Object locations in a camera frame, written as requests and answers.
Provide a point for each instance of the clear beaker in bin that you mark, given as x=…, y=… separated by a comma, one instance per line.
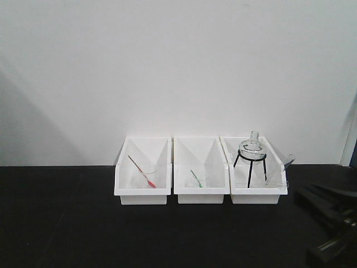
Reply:
x=149, y=173
x=194, y=182

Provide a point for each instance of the white left storage bin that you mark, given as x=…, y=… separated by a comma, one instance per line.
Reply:
x=129, y=183

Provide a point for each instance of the white storage bin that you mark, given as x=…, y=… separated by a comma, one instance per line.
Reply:
x=260, y=191
x=203, y=155
x=129, y=183

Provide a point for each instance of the clear beaker in middle bin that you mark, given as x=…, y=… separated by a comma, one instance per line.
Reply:
x=194, y=182

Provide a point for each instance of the white right storage bin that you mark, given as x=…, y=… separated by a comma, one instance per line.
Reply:
x=260, y=191

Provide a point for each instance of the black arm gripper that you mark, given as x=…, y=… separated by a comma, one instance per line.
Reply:
x=335, y=209

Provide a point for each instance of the clear round-bottom glass flask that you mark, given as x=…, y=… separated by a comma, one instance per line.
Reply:
x=252, y=148

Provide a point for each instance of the clear beaker in left bin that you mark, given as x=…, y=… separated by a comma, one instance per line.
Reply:
x=149, y=173

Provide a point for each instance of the black wire tripod stand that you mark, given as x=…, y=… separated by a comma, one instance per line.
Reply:
x=251, y=161

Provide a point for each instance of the white middle storage bin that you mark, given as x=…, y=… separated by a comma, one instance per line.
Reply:
x=203, y=155

